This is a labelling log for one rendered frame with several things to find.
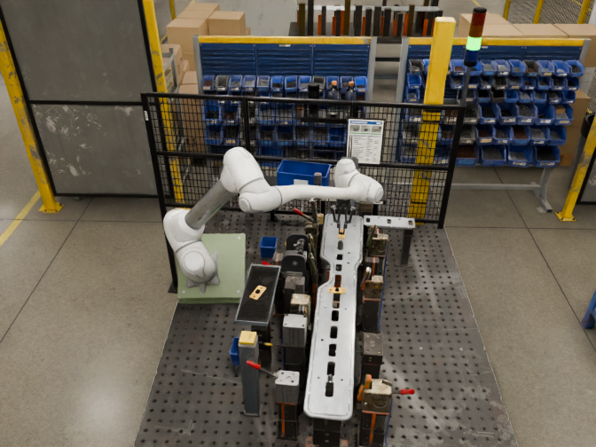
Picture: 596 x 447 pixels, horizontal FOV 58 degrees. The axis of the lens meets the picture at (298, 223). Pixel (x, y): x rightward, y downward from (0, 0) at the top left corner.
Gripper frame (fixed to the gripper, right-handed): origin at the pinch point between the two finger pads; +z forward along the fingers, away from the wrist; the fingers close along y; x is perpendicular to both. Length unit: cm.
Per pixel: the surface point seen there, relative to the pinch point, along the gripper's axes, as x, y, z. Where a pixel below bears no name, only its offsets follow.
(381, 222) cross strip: 14.1, 22.3, 4.3
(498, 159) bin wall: 193, 131, 53
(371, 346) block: -83, 16, 1
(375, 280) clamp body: -42.5, 18.0, -0.5
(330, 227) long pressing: 5.7, -6.5, 4.2
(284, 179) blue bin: 36, -37, -7
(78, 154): 151, -232, 48
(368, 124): 55, 12, -37
